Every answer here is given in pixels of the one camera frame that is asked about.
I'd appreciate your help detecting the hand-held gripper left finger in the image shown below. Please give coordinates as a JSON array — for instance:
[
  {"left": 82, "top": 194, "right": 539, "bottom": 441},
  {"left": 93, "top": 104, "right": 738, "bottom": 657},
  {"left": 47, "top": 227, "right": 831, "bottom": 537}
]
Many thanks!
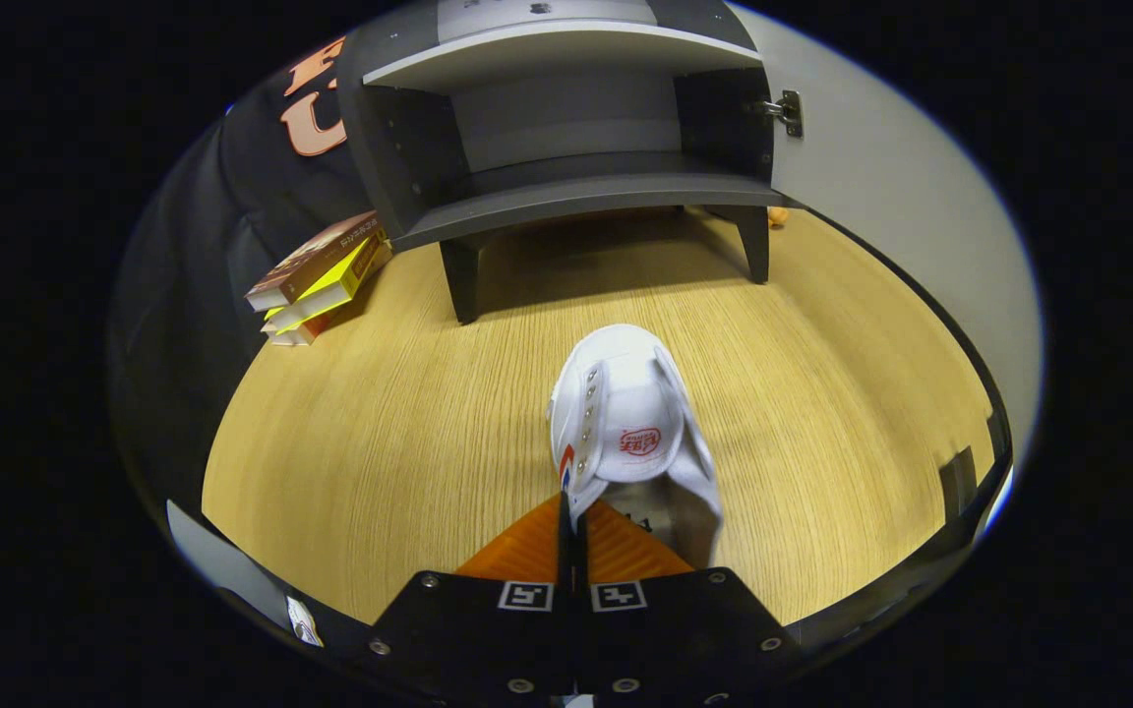
[{"left": 370, "top": 492, "right": 575, "bottom": 704}]

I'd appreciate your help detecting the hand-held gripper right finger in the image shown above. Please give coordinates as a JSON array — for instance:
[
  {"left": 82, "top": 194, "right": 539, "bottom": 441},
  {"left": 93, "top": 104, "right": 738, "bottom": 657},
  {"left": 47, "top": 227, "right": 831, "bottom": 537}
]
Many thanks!
[{"left": 574, "top": 497, "right": 804, "bottom": 704}]

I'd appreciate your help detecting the white canvas shoe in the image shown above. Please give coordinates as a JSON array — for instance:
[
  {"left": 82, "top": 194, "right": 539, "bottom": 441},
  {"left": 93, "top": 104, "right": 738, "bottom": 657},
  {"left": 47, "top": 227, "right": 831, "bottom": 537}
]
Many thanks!
[{"left": 547, "top": 324, "right": 725, "bottom": 571}]

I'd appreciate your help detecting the dark grey shoe cabinet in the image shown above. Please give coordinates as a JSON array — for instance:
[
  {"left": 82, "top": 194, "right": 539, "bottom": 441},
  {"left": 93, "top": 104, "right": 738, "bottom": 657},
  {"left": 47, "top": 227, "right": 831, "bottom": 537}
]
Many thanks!
[{"left": 335, "top": 0, "right": 804, "bottom": 325}]

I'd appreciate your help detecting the beige shoe cabinet door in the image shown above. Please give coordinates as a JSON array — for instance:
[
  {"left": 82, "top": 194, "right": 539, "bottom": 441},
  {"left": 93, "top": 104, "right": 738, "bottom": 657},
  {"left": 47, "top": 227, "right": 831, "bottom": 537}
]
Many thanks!
[{"left": 729, "top": 5, "right": 1044, "bottom": 468}]

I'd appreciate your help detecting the metal cabinet door hinge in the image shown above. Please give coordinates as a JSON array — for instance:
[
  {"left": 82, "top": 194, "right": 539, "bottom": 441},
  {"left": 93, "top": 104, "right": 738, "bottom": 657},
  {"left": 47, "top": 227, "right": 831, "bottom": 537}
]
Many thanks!
[{"left": 748, "top": 90, "right": 804, "bottom": 139}]

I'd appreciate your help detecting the orange cover book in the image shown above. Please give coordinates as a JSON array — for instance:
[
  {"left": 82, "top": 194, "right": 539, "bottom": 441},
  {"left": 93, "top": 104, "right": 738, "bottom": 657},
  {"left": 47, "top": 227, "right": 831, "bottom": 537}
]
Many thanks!
[{"left": 267, "top": 295, "right": 361, "bottom": 347}]

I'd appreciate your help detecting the yellow cover book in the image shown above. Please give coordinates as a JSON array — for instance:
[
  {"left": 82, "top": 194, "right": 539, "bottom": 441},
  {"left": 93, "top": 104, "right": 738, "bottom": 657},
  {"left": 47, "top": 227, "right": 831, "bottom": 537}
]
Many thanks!
[{"left": 262, "top": 236, "right": 392, "bottom": 335}]

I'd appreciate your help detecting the brown cover book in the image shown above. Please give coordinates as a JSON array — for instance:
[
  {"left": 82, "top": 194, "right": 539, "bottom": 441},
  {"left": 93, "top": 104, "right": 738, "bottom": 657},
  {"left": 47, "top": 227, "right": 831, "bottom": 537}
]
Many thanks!
[{"left": 245, "top": 211, "right": 386, "bottom": 313}]

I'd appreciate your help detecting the black backdrop cloth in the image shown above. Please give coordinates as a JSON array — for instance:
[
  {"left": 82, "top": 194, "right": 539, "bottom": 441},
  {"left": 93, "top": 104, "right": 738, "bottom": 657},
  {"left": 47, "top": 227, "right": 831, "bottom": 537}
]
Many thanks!
[{"left": 109, "top": 34, "right": 400, "bottom": 493}]

